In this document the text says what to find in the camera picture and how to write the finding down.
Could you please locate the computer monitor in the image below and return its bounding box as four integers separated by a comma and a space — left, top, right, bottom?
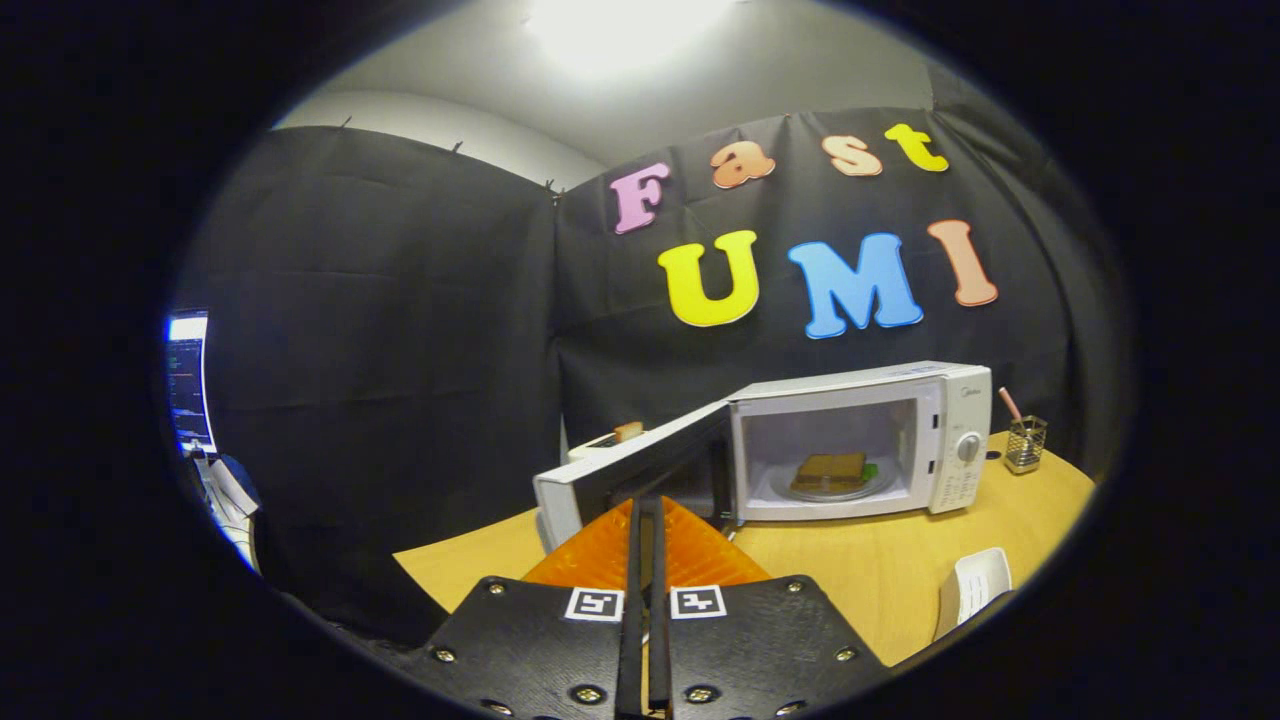
165, 310, 218, 456

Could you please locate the brown bread lettuce sandwich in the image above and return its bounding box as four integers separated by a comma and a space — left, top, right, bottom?
790, 452, 881, 494

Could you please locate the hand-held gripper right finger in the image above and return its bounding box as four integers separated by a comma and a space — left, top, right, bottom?
648, 496, 893, 720

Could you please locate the wire mesh holder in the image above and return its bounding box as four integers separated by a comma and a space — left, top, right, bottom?
1004, 415, 1049, 475

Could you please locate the glass turntable plate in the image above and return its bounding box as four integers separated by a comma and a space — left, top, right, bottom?
768, 458, 898, 503

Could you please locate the black backdrop cloth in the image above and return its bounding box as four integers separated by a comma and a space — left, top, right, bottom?
165, 105, 1136, 641

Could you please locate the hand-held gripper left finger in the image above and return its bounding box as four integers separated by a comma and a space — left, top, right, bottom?
403, 497, 644, 720

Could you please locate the pale angular object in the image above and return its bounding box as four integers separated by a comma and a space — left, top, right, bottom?
195, 452, 263, 576

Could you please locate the white microwave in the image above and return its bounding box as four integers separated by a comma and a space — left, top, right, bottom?
533, 361, 994, 554

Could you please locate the cream toaster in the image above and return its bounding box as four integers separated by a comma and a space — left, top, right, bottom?
567, 430, 646, 463

